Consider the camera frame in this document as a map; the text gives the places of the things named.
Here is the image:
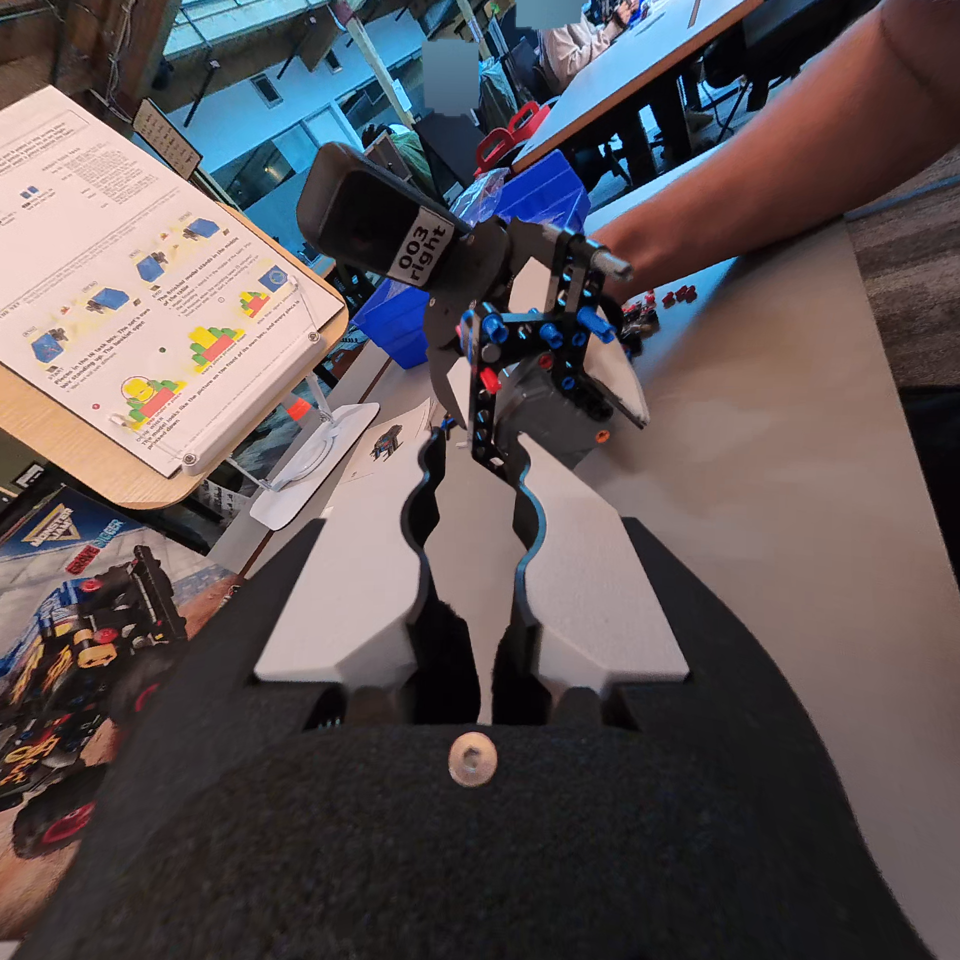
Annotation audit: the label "grey table with wooden edge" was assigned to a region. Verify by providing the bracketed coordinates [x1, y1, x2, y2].
[512, 0, 766, 175]

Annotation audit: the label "white board stand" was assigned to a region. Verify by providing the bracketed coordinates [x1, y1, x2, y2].
[225, 371, 381, 531]

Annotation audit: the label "small black red lego pieces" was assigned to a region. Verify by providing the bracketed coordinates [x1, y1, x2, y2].
[618, 294, 663, 354]

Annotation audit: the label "lego set box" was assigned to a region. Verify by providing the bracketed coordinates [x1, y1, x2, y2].
[0, 483, 245, 862]

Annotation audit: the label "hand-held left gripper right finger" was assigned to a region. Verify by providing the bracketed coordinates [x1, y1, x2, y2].
[512, 433, 691, 687]

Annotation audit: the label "person's right forearm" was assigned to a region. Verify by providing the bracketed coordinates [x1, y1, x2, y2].
[588, 0, 960, 301]

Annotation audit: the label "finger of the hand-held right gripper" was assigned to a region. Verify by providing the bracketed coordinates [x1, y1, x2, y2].
[424, 330, 481, 432]
[581, 341, 652, 431]

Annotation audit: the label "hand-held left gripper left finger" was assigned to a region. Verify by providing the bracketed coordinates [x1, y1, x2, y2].
[253, 429, 450, 687]

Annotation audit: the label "lego instruction booklet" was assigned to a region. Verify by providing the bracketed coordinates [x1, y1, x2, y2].
[341, 397, 440, 483]

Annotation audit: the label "white hanging sign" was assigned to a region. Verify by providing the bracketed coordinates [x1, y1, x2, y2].
[131, 97, 204, 181]

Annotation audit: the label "blue storage bin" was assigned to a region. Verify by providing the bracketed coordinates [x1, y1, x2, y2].
[450, 148, 591, 235]
[351, 277, 481, 370]

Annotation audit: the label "clear plastic bag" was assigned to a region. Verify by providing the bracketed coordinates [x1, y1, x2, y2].
[448, 168, 513, 226]

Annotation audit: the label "lego chassis with grey motor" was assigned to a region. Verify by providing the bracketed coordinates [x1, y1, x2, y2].
[456, 223, 637, 472]

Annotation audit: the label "printed instruction sheet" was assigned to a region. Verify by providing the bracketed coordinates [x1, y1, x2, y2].
[0, 84, 348, 479]

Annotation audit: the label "wooden instruction board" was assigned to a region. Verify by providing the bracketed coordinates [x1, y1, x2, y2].
[0, 84, 352, 513]

